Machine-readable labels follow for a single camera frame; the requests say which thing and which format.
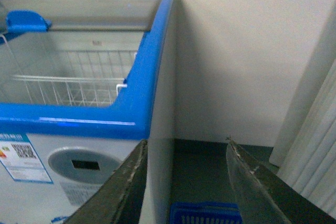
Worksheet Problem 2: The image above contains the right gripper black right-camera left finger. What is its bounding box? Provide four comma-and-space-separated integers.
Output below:
65, 140, 148, 223

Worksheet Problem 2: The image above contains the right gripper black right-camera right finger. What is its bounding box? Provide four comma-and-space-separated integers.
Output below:
226, 141, 335, 223

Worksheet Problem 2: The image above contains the white curtain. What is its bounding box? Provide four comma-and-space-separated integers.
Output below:
269, 7, 335, 217

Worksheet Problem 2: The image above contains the blue plastic basket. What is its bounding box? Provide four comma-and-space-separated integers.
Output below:
169, 202, 243, 223

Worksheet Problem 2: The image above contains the energy label sticker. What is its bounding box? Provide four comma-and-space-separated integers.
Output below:
1, 133, 53, 184

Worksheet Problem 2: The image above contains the white chest freezer blue trim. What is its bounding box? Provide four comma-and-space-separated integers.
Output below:
1, 0, 176, 223

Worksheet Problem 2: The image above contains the glass sliding freezer lid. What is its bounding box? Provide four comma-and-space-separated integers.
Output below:
1, 0, 162, 33

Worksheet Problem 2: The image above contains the white wire freezer basket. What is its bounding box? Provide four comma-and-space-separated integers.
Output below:
12, 50, 137, 107

